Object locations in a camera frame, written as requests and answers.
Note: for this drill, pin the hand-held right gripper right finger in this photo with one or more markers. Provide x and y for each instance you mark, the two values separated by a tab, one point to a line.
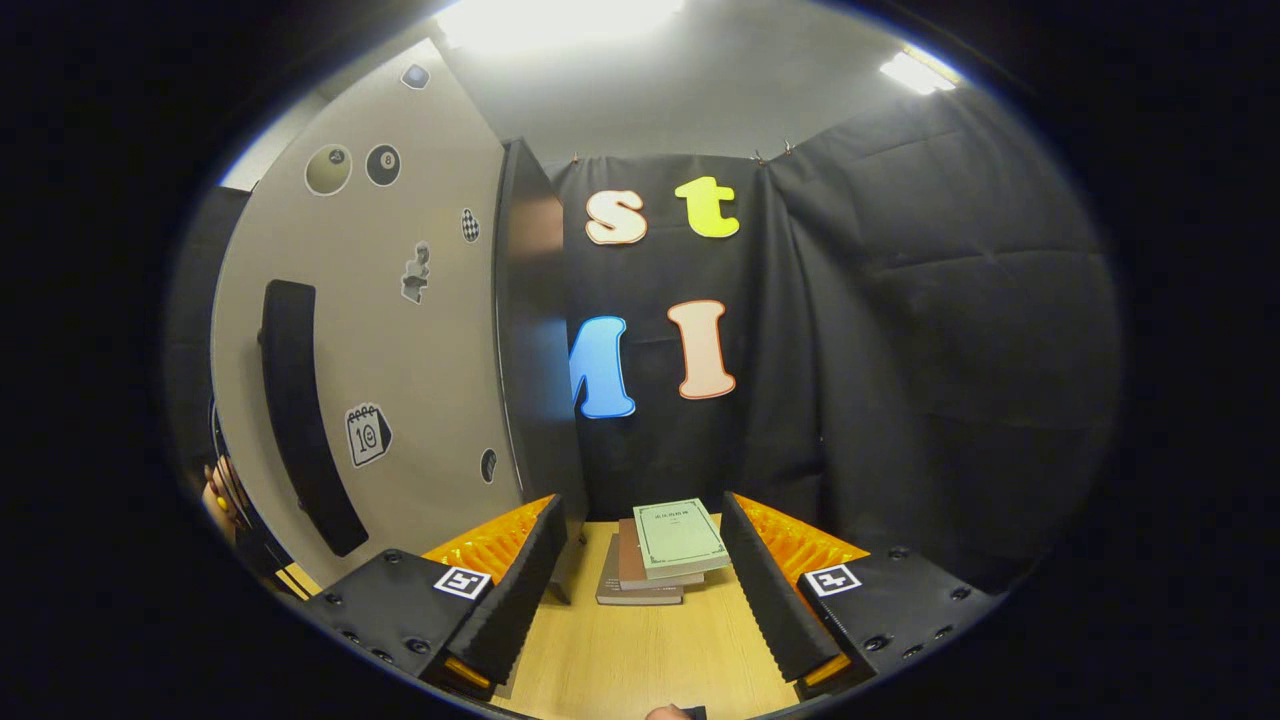
775	610

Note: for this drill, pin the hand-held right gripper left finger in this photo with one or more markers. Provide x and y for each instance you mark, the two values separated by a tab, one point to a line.
510	610

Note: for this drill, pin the grey cabinet door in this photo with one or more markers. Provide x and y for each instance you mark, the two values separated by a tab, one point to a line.
430	350

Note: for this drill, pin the green book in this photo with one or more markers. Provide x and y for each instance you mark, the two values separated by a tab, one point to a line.
680	537

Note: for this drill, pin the brown book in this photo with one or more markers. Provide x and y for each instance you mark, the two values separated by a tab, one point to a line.
640	570

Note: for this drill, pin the black backdrop cloth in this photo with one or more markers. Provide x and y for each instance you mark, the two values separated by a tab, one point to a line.
930	350

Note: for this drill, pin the small ceiling light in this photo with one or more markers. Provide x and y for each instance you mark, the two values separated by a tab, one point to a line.
918	72

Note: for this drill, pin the large ceiling light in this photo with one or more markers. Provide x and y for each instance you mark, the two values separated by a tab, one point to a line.
560	22

